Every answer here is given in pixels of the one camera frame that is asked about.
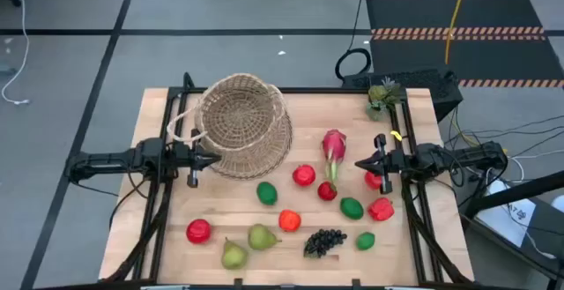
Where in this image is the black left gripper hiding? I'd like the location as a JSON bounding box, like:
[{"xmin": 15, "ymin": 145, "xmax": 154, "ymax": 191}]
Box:
[{"xmin": 168, "ymin": 128, "xmax": 223, "ymax": 189}]

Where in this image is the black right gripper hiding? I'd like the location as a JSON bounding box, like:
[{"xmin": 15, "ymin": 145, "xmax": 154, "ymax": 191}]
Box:
[{"xmin": 354, "ymin": 132, "xmax": 416, "ymax": 196}]

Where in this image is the pink dragon fruit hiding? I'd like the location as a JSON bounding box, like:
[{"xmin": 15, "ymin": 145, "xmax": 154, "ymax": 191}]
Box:
[{"xmin": 321, "ymin": 128, "xmax": 348, "ymax": 183}]

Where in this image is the red bell pepper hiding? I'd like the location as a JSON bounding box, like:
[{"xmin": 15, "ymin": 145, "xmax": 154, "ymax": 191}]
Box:
[{"xmin": 367, "ymin": 197, "xmax": 396, "ymax": 222}]

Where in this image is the dark green lime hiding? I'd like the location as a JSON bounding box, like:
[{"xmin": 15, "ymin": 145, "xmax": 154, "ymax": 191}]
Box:
[
  {"xmin": 339, "ymin": 197, "xmax": 365, "ymax": 221},
  {"xmin": 256, "ymin": 181, "xmax": 278, "ymax": 206}
]

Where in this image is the small red apple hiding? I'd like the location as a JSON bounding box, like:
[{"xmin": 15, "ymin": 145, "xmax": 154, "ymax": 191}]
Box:
[{"xmin": 316, "ymin": 181, "xmax": 338, "ymax": 202}]

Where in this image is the green speckled pear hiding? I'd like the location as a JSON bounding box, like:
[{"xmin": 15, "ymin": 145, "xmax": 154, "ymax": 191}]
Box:
[
  {"xmin": 220, "ymin": 236, "xmax": 249, "ymax": 271},
  {"xmin": 247, "ymin": 223, "xmax": 283, "ymax": 251}
]

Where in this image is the red apple with yellow blush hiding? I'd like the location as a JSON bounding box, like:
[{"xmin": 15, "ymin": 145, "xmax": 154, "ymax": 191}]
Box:
[{"xmin": 278, "ymin": 209, "xmax": 302, "ymax": 233}]

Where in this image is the small green succulent plant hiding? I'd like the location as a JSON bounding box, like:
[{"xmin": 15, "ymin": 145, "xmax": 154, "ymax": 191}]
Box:
[{"xmin": 365, "ymin": 77, "xmax": 402, "ymax": 123}]

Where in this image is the small light green lime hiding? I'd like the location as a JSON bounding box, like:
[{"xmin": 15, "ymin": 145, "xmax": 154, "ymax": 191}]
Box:
[{"xmin": 355, "ymin": 231, "xmax": 376, "ymax": 251}]

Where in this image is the black perforated equipment box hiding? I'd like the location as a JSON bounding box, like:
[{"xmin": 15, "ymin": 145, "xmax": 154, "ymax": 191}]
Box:
[{"xmin": 341, "ymin": 66, "xmax": 464, "ymax": 123}]

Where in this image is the black grape bunch with leaf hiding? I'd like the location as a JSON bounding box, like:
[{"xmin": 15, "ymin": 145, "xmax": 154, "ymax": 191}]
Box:
[{"xmin": 302, "ymin": 228, "xmax": 348, "ymax": 259}]

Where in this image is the white paper sheet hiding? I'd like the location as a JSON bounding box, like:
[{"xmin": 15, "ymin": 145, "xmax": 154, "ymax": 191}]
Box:
[{"xmin": 475, "ymin": 178, "xmax": 538, "ymax": 248}]

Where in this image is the black metal beam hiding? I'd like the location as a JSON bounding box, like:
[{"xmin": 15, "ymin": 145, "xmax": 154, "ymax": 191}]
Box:
[{"xmin": 464, "ymin": 170, "xmax": 564, "ymax": 219}]

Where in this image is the black hazard-striped floor mat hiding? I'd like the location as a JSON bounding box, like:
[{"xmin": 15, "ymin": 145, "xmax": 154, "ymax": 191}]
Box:
[{"xmin": 364, "ymin": 0, "xmax": 564, "ymax": 89}]

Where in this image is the woven wicker basket with handles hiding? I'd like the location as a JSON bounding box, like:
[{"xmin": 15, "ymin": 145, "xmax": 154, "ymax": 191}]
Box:
[{"xmin": 166, "ymin": 72, "xmax": 294, "ymax": 181}]

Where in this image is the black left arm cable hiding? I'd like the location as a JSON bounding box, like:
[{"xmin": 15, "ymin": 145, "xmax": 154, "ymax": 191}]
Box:
[{"xmin": 108, "ymin": 166, "xmax": 153, "ymax": 230}]

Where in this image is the black aluminium table frame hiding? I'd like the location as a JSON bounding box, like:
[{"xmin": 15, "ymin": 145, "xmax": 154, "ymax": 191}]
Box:
[{"xmin": 103, "ymin": 71, "xmax": 476, "ymax": 290}]

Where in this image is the black hanging cable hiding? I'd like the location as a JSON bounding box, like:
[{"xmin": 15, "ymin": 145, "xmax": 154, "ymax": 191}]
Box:
[{"xmin": 333, "ymin": 0, "xmax": 374, "ymax": 82}]

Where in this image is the yellow hanging cable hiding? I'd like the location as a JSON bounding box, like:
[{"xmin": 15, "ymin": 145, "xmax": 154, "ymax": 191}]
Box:
[{"xmin": 443, "ymin": 0, "xmax": 472, "ymax": 65}]

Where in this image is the white floor cable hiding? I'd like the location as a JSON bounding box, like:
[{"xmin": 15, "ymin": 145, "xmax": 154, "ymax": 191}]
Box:
[{"xmin": 0, "ymin": 0, "xmax": 32, "ymax": 106}]

